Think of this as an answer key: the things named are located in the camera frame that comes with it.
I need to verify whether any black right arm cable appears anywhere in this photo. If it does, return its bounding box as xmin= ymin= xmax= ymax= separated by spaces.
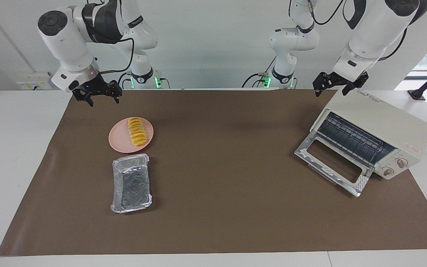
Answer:
xmin=82 ymin=0 xmax=135 ymax=75

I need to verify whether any pink round plate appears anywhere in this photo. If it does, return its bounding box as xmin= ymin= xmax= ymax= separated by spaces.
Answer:
xmin=108 ymin=117 xmax=154 ymax=154

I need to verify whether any black left base cable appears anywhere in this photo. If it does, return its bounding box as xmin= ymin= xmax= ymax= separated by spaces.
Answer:
xmin=241 ymin=57 xmax=273 ymax=88

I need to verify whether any black base cable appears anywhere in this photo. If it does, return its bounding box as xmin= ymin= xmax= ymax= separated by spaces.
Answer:
xmin=241 ymin=57 xmax=273 ymax=88
xmin=117 ymin=72 xmax=132 ymax=89

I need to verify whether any aluminium foil tray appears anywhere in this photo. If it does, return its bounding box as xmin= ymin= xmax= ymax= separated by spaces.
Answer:
xmin=110 ymin=154 xmax=153 ymax=214

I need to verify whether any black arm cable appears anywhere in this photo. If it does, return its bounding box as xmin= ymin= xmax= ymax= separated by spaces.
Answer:
xmin=308 ymin=0 xmax=408 ymax=60
xmin=82 ymin=0 xmax=135 ymax=75

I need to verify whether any white wall power outlet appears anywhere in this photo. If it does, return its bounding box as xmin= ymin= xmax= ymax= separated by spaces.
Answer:
xmin=16 ymin=72 xmax=56 ymax=90

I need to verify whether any oven wire rack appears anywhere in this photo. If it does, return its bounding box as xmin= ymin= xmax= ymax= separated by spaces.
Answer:
xmin=317 ymin=112 xmax=397 ymax=165

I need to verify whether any black right base cable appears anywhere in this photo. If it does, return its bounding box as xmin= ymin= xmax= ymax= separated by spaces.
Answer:
xmin=117 ymin=72 xmax=132 ymax=89

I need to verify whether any cream toaster oven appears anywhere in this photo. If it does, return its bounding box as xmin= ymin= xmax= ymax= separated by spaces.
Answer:
xmin=310 ymin=89 xmax=427 ymax=180

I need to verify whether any yellow ridged bread loaf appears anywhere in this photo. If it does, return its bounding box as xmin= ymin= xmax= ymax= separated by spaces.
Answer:
xmin=128 ymin=117 xmax=147 ymax=146

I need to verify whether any glass oven door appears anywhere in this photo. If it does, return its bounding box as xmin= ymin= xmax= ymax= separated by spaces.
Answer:
xmin=294 ymin=133 xmax=374 ymax=197

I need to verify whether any brown table mat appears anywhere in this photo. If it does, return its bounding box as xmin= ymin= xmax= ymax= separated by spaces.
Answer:
xmin=0 ymin=89 xmax=427 ymax=256

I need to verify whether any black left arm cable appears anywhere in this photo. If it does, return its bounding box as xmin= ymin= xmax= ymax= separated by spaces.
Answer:
xmin=308 ymin=0 xmax=408 ymax=60

